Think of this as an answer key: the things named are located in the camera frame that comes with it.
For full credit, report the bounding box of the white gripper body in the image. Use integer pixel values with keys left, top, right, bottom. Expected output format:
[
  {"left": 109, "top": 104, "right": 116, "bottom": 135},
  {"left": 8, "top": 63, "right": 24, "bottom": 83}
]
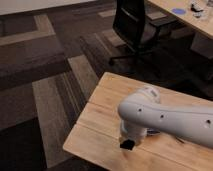
[{"left": 120, "top": 120, "right": 147, "bottom": 144}]

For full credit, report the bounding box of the black eraser block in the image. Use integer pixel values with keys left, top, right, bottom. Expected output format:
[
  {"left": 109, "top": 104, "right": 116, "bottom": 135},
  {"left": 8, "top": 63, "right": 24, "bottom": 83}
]
[{"left": 120, "top": 140, "right": 135, "bottom": 150}]

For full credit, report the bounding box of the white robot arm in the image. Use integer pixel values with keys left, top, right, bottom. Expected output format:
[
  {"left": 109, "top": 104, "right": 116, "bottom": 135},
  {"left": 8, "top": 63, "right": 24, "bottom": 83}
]
[{"left": 118, "top": 86, "right": 213, "bottom": 148}]

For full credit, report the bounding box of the dark blue ceramic cup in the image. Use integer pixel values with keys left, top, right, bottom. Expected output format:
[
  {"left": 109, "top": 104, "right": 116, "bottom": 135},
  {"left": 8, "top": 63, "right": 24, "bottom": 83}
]
[{"left": 147, "top": 130, "right": 160, "bottom": 136}]

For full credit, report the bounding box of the black office chair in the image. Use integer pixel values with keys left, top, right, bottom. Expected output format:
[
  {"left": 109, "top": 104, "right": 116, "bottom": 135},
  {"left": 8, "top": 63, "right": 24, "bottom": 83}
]
[{"left": 108, "top": 0, "right": 179, "bottom": 67}]

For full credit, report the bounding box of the blue round disc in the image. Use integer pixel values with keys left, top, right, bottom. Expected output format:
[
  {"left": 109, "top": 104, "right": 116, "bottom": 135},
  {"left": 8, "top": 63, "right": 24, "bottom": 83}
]
[{"left": 172, "top": 8, "right": 186, "bottom": 15}]

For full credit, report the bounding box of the small grey white object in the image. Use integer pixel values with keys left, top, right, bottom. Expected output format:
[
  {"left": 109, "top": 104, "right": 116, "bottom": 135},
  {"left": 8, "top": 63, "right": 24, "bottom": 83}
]
[{"left": 190, "top": 1, "right": 203, "bottom": 18}]

